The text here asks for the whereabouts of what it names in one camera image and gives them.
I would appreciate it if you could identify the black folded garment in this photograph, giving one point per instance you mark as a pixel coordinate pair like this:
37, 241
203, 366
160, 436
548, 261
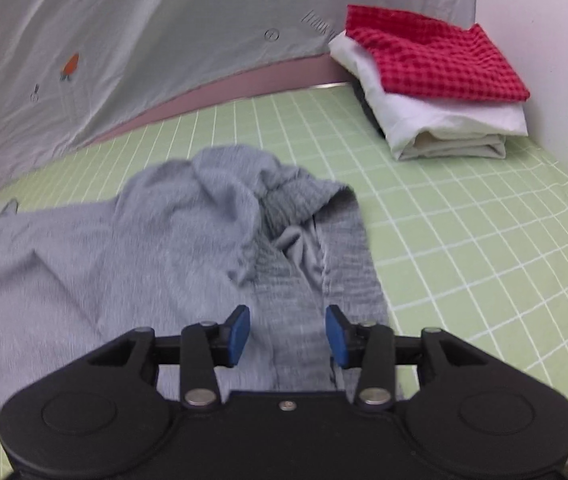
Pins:
366, 109

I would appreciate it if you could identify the white folded garment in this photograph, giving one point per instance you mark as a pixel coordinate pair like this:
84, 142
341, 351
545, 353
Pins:
417, 128

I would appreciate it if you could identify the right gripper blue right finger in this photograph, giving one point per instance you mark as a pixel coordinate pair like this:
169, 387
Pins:
367, 348

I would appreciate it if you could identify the grey sweatpants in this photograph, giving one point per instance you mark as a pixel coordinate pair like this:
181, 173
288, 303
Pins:
189, 241

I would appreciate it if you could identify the grey carrot print sheet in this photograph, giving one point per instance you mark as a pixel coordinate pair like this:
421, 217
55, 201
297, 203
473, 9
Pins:
73, 70

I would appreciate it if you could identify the green grid cutting mat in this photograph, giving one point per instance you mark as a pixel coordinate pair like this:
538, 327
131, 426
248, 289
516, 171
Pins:
476, 246

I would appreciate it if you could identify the red checkered folded cloth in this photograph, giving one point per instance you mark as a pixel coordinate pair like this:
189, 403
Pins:
432, 59

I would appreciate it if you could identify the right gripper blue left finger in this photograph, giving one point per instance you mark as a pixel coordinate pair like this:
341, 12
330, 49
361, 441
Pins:
206, 346

